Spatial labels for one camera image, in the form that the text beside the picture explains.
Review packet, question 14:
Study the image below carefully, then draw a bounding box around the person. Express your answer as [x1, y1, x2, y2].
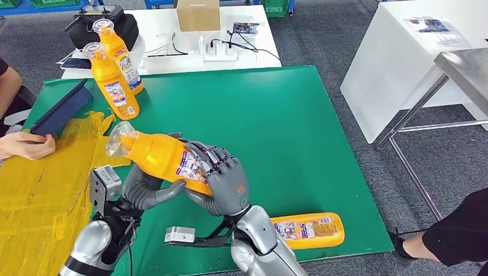
[388, 187, 488, 267]
[0, 57, 57, 161]

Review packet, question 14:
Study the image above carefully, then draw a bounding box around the black left camera bracket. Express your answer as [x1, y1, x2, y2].
[89, 179, 144, 229]

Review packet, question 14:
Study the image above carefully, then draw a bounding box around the orange detergent bottle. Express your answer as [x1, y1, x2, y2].
[105, 121, 214, 197]
[269, 212, 346, 251]
[91, 18, 145, 96]
[82, 41, 140, 121]

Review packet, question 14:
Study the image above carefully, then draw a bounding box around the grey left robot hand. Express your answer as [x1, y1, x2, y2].
[121, 132, 188, 212]

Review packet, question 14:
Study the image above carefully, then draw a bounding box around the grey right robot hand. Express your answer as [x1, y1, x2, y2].
[184, 140, 253, 218]

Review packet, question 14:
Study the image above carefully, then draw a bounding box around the black camera bracket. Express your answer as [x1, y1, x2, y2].
[89, 179, 144, 229]
[173, 218, 239, 249]

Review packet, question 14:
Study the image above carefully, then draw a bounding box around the black power cable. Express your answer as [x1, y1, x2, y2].
[209, 29, 284, 67]

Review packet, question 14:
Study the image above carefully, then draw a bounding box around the white power strip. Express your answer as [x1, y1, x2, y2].
[197, 35, 238, 63]

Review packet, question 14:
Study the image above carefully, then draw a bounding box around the black right camera bracket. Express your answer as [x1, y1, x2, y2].
[173, 218, 239, 249]

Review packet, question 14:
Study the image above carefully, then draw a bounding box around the brown cardboard box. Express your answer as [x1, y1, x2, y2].
[176, 0, 221, 32]

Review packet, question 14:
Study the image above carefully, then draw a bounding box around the white cable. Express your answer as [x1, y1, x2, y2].
[57, 32, 180, 71]

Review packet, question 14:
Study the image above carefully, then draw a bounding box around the white boxy table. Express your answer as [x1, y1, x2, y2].
[340, 0, 488, 145]

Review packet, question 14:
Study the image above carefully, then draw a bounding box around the person's hand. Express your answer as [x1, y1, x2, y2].
[0, 131, 57, 161]

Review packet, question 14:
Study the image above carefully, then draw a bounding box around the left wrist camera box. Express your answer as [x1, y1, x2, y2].
[89, 164, 123, 202]

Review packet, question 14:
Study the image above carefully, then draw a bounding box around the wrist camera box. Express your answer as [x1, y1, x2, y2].
[163, 226, 196, 246]
[89, 164, 123, 202]

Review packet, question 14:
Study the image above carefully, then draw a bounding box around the white desk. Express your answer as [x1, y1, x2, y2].
[60, 5, 283, 80]

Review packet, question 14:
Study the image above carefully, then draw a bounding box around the stainless steel table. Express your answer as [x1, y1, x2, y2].
[375, 47, 488, 222]

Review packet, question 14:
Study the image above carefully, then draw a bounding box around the black carry case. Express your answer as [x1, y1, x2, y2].
[69, 13, 140, 53]

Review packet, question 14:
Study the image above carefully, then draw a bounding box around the printed paper sheet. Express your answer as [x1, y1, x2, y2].
[404, 16, 474, 48]

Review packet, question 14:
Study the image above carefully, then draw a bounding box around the black smartphone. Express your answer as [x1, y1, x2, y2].
[60, 57, 92, 71]

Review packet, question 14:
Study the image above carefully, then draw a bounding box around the tablet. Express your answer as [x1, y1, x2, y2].
[29, 78, 94, 137]

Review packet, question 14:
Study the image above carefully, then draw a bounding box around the printed leaflet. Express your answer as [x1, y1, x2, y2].
[228, 21, 266, 48]

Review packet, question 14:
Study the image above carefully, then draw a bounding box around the black remote controller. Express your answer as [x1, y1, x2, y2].
[64, 4, 125, 33]

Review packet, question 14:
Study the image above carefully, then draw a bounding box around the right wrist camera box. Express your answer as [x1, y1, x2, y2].
[163, 226, 196, 246]

